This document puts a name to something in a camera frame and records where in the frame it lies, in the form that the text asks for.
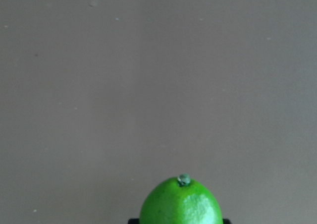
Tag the green lime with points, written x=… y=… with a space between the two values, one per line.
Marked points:
x=180 y=200

